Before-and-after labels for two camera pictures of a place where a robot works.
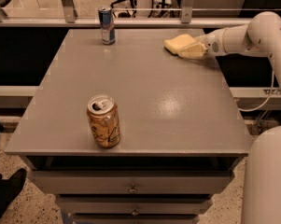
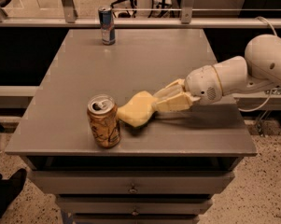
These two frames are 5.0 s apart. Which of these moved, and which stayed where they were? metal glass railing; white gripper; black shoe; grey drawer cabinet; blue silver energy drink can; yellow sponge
Moved: white gripper; yellow sponge
Stayed: black shoe; blue silver energy drink can; grey drawer cabinet; metal glass railing
